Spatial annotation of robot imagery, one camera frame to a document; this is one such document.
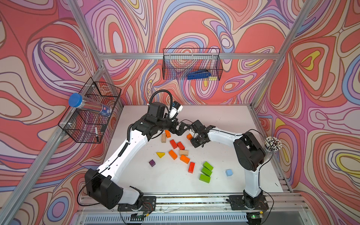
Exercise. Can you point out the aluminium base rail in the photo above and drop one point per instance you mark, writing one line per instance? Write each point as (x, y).
(204, 209)

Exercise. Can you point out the natural wood block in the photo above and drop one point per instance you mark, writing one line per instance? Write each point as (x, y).
(184, 152)
(163, 138)

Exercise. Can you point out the rear wire basket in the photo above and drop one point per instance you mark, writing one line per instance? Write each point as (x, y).
(178, 62)

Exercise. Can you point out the yellow triangle block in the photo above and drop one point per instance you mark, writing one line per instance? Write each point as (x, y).
(160, 154)

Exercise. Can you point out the red block front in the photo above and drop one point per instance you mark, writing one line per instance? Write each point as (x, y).
(191, 167)

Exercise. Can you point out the red block pair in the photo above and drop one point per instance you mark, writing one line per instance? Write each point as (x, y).
(173, 144)
(180, 146)

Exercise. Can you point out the clear bottle blue cap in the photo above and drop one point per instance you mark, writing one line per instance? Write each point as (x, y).
(76, 100)

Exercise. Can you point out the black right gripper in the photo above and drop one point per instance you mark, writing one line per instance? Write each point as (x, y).
(195, 145)

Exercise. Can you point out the red block left pair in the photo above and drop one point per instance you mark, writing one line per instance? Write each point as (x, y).
(173, 144)

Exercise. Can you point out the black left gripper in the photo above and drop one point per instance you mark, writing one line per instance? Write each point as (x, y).
(179, 131)

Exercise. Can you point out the purple cube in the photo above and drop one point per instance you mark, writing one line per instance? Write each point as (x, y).
(152, 163)

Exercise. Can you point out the left wire basket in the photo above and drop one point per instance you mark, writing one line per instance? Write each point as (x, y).
(79, 124)

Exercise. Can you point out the light blue cube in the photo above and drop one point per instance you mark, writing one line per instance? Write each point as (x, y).
(229, 172)

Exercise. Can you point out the green block row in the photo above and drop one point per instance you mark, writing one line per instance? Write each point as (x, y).
(206, 171)
(205, 178)
(208, 166)

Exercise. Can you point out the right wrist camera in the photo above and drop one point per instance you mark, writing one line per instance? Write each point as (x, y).
(197, 127)

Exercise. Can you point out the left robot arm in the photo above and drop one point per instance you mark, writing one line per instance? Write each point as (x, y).
(101, 184)

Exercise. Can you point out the blue tool in basket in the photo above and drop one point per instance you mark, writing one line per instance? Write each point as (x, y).
(200, 74)

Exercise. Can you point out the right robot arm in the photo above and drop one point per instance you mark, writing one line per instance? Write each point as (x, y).
(249, 152)

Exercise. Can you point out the red block right pair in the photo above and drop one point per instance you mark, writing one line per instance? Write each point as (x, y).
(180, 146)

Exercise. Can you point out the natural wood block left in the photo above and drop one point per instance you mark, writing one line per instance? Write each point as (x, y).
(163, 138)

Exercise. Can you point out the natural wood block centre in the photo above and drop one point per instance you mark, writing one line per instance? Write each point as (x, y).
(184, 152)

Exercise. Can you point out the cup of pencils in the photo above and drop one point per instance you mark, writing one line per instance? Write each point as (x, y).
(272, 144)

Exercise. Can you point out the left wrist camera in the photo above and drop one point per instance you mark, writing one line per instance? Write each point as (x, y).
(175, 110)

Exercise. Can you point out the wire basket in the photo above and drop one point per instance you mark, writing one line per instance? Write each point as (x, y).
(178, 62)
(79, 124)

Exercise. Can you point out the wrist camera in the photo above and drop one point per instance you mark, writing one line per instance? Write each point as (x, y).
(175, 110)
(197, 127)

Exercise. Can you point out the marker in left basket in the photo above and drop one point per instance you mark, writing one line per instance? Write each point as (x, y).
(96, 133)

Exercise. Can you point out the orange block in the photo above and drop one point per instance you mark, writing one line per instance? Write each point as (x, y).
(173, 155)
(189, 136)
(168, 134)
(185, 159)

